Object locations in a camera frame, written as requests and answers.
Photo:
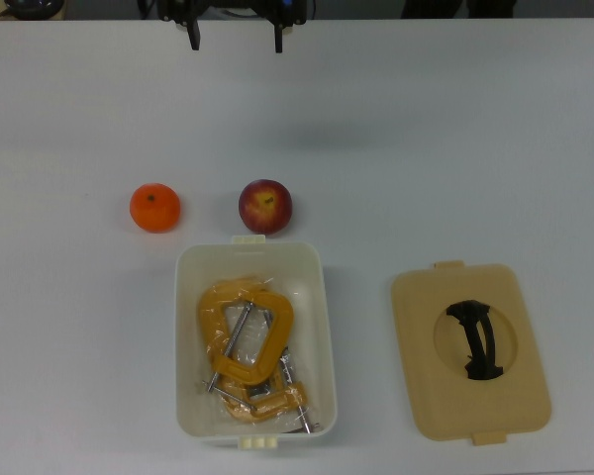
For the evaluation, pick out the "black rounded background object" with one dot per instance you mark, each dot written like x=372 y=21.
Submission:
x=32 y=5

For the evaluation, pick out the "beige plastic container lid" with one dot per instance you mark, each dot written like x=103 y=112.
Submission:
x=425 y=386

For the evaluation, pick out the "orange toy mandarin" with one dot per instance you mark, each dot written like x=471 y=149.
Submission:
x=155 y=208

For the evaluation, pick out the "clear plastic bag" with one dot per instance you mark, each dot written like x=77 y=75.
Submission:
x=304 y=391

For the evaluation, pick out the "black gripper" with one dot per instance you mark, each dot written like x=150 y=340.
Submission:
x=235 y=5

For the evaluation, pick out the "yellow C-clamp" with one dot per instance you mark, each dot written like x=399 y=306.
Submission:
x=277 y=403
x=279 y=321

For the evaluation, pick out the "white plastic container box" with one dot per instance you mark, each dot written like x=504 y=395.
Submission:
x=183 y=346

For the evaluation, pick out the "red toy apple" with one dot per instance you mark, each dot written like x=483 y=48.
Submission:
x=265 y=207

